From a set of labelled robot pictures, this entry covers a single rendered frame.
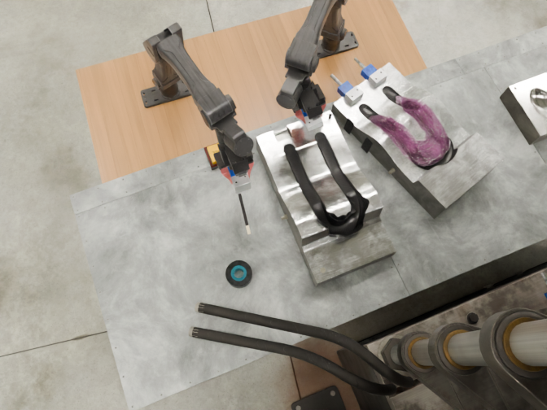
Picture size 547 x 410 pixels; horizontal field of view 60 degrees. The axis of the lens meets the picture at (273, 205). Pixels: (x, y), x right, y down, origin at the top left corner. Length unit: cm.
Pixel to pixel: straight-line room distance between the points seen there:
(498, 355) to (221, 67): 134
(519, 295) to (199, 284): 98
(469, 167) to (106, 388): 175
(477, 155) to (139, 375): 121
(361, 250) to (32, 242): 170
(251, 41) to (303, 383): 146
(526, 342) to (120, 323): 112
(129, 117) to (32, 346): 123
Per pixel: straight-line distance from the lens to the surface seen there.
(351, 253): 144
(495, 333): 78
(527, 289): 167
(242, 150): 122
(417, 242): 156
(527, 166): 179
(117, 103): 177
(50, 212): 260
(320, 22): 134
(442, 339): 101
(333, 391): 224
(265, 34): 185
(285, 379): 225
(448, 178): 153
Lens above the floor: 224
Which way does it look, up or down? 71 degrees down
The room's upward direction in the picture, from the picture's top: straight up
